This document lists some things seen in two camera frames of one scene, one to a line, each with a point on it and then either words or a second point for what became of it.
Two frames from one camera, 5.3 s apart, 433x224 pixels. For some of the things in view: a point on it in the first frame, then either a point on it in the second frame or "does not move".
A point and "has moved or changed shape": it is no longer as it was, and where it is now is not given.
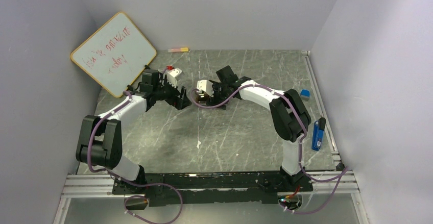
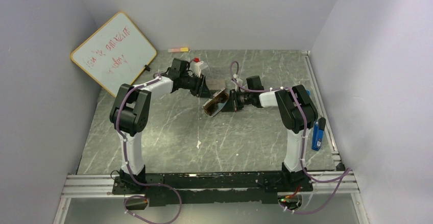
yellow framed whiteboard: x=115 y=53 does not move
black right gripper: x=214 y=100 → x=233 y=104
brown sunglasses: x=201 y=98 has moved or changed shape
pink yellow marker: x=182 y=49 does not move
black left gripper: x=178 y=102 → x=201 y=89
